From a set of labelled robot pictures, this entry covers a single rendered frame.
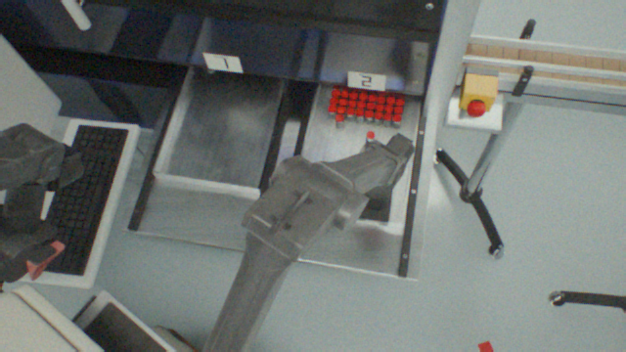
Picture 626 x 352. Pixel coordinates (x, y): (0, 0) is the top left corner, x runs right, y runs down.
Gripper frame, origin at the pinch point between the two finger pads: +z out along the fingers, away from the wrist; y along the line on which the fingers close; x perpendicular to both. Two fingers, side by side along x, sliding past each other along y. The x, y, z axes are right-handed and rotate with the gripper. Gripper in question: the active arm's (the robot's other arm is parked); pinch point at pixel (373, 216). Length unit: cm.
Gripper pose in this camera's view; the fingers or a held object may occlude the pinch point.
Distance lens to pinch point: 126.2
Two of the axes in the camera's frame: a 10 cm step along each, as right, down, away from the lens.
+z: 0.4, 5.0, 8.7
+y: 1.9, -8.5, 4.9
